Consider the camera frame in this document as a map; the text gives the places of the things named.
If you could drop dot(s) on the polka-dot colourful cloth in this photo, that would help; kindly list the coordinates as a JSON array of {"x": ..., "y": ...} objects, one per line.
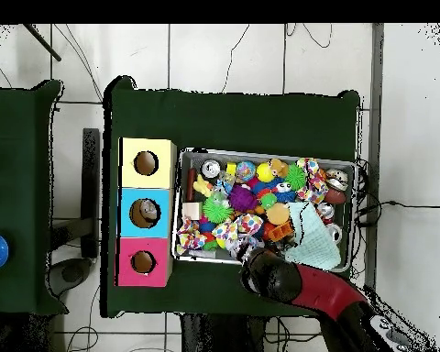
[
  {"x": 313, "y": 183},
  {"x": 238, "y": 225}
]

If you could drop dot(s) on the clear plastic bottle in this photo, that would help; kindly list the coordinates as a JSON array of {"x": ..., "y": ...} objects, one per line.
[
  {"x": 247, "y": 245},
  {"x": 149, "y": 211}
]

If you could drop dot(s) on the orange plastic block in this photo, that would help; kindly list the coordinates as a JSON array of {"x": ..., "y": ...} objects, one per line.
[{"x": 278, "y": 231}]

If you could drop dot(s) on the mint waffle cloth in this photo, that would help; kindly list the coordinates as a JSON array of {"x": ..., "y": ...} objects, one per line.
[{"x": 315, "y": 238}]

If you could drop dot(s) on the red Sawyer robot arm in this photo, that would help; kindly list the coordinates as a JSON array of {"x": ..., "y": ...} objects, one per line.
[{"x": 326, "y": 293}]

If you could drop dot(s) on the metal mesh bin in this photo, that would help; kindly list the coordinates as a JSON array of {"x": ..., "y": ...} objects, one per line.
[{"x": 194, "y": 156}]

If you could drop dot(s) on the wooden three-hole box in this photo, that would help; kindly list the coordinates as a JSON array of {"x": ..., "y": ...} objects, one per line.
[{"x": 157, "y": 227}]

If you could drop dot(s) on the clear bottle with blue label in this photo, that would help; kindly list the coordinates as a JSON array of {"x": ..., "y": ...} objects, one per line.
[{"x": 223, "y": 185}]

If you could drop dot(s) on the purple spiky rubber toy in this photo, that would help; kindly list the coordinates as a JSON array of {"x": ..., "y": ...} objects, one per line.
[{"x": 242, "y": 198}]

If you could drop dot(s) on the silver drink can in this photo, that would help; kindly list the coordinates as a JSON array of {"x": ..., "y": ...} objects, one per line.
[{"x": 211, "y": 168}]

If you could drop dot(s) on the globe print ball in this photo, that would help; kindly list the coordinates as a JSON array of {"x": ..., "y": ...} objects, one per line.
[{"x": 245, "y": 170}]

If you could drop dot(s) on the brown teddy bear plush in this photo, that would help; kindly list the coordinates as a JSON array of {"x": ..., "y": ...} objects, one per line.
[{"x": 280, "y": 168}]

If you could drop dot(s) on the dark green tablecloth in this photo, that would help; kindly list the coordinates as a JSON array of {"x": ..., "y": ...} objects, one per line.
[{"x": 242, "y": 121}]

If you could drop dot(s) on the black upright stand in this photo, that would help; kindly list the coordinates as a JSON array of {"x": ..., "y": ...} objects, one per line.
[{"x": 90, "y": 190}]

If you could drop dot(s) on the grey rounded base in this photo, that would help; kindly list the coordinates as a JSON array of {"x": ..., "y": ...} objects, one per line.
[{"x": 71, "y": 273}]

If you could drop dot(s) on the black rod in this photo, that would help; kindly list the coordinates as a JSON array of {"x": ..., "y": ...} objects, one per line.
[{"x": 44, "y": 44}]

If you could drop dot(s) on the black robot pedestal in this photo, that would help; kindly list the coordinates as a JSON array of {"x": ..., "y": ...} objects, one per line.
[{"x": 220, "y": 333}]

